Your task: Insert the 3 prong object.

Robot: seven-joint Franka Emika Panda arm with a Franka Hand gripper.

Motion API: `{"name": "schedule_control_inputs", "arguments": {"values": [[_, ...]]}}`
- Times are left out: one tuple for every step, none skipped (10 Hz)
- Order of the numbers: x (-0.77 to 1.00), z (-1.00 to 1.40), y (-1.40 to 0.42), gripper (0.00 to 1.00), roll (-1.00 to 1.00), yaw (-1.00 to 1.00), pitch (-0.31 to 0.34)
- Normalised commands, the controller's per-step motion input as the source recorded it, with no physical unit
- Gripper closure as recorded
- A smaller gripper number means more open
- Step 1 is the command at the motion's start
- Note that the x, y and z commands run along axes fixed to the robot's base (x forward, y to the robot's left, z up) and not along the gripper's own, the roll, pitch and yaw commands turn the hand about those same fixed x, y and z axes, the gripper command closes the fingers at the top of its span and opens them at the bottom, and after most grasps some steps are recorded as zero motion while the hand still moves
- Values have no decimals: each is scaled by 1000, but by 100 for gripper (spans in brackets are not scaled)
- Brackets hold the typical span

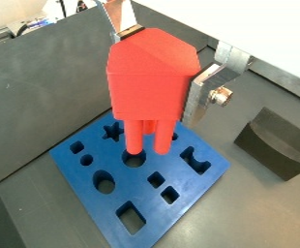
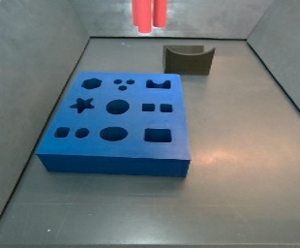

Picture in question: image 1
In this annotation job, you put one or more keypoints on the dark grey curved block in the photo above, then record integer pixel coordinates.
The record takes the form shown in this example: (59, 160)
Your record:
(271, 139)

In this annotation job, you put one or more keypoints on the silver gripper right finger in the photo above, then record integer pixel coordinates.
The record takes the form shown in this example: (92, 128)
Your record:
(208, 88)

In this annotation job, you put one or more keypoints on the red three prong block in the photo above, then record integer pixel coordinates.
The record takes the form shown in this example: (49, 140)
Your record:
(149, 69)

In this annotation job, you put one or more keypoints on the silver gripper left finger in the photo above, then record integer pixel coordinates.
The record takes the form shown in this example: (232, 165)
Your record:
(121, 19)

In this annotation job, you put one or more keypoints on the dark grey upright panel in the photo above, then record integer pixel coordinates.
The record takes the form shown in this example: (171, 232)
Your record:
(52, 86)

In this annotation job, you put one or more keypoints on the blue shape sorter board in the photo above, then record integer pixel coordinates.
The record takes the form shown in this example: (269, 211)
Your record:
(136, 194)

